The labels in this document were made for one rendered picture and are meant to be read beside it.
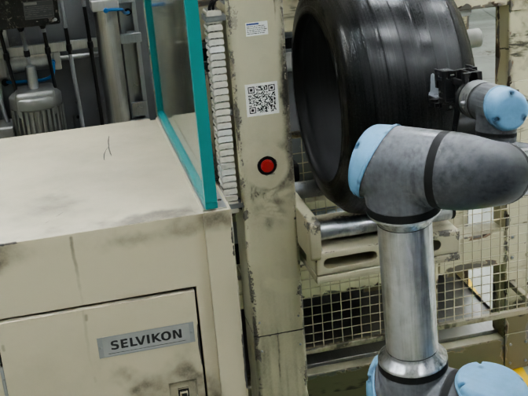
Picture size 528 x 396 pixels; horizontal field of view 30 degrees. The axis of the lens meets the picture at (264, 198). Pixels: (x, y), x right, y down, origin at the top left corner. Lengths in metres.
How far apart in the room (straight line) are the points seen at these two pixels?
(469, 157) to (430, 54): 0.74
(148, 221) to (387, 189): 0.36
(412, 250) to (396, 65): 0.67
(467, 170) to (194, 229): 0.41
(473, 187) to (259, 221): 0.98
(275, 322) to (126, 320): 0.96
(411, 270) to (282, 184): 0.81
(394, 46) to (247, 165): 0.44
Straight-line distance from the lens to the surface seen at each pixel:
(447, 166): 1.42
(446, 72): 1.98
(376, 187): 1.48
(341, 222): 2.30
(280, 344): 2.48
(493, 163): 1.44
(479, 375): 1.65
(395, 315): 1.59
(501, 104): 1.80
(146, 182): 1.63
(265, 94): 2.23
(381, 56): 2.11
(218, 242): 1.50
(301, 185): 2.55
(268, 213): 2.32
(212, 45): 2.19
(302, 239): 2.31
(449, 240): 2.39
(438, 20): 2.19
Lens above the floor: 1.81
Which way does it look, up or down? 21 degrees down
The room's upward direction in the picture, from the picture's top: 5 degrees counter-clockwise
